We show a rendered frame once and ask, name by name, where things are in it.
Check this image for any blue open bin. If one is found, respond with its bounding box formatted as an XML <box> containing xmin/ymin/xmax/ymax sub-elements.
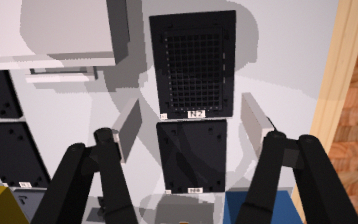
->
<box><xmin>223</xmin><ymin>190</ymin><xmax>303</xmax><ymax>224</ymax></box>

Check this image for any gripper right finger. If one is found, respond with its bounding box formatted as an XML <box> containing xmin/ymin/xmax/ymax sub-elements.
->
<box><xmin>235</xmin><ymin>92</ymin><xmax>358</xmax><ymax>224</ymax></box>

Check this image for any grey bench mat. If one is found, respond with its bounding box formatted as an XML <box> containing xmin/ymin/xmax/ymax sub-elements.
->
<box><xmin>0</xmin><ymin>0</ymin><xmax>339</xmax><ymax>224</ymax></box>

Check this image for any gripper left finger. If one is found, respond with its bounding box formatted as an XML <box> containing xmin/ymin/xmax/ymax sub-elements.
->
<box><xmin>30</xmin><ymin>98</ymin><xmax>142</xmax><ymax>224</ymax></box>

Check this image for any black multi-well assay plate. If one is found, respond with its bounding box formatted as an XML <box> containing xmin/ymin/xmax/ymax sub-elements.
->
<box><xmin>162</xmin><ymin>24</ymin><xmax>224</xmax><ymax>112</ymax></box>

